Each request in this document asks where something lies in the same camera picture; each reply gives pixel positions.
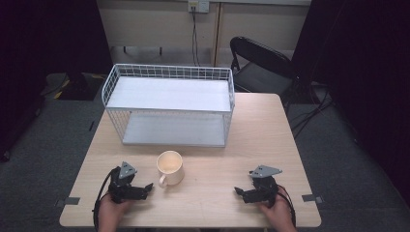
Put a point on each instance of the grey tape marker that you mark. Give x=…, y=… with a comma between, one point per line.
x=312, y=198
x=69, y=201

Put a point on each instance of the white wall socket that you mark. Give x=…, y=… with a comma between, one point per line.
x=198, y=5

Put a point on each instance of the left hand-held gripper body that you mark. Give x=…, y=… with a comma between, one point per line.
x=124, y=188

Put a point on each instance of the wooden wall strip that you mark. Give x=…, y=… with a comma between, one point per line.
x=217, y=34

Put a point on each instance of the black folding chair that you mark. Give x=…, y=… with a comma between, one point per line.
x=261, y=67

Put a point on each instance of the person's left hand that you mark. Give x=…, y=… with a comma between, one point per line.
x=109, y=214

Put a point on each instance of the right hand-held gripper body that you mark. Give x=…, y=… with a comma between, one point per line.
x=265, y=190

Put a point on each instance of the black curtain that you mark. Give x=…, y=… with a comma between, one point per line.
x=364, y=64

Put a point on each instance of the black stand base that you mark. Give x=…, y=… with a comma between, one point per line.
x=80, y=86

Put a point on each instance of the person's right hand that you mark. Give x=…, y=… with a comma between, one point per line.
x=279, y=216

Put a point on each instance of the cream ceramic cup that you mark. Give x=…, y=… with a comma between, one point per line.
x=170, y=167

